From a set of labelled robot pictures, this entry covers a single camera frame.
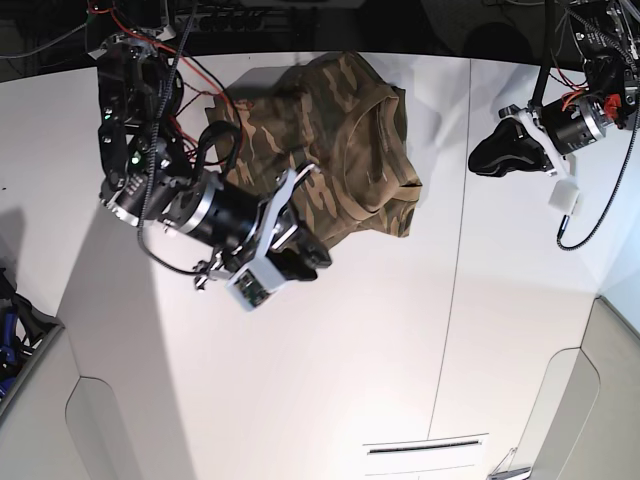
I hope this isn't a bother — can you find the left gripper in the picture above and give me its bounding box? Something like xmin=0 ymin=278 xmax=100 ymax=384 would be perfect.
xmin=468 ymin=92 xmax=625 ymax=178

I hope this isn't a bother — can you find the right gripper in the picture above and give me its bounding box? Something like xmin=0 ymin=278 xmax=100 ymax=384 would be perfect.
xmin=169 ymin=165 xmax=333 ymax=290

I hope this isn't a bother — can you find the camouflage T-shirt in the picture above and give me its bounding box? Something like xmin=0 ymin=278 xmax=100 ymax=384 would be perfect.
xmin=205 ymin=52 xmax=422 ymax=248

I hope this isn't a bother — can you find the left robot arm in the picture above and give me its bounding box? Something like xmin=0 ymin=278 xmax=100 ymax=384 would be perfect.
xmin=468 ymin=1 xmax=639 ymax=178

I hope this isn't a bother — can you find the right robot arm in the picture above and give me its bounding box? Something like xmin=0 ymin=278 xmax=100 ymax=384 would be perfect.
xmin=86 ymin=1 xmax=332 ymax=293

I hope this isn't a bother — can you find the metal clip at edge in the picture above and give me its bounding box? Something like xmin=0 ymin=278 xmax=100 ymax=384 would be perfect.
xmin=486 ymin=447 xmax=532 ymax=480

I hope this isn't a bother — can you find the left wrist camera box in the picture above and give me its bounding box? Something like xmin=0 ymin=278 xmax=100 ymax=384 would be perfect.
xmin=548 ymin=179 xmax=580 ymax=216

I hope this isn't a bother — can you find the camera cable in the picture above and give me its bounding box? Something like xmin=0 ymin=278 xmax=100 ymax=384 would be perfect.
xmin=555 ymin=144 xmax=636 ymax=251

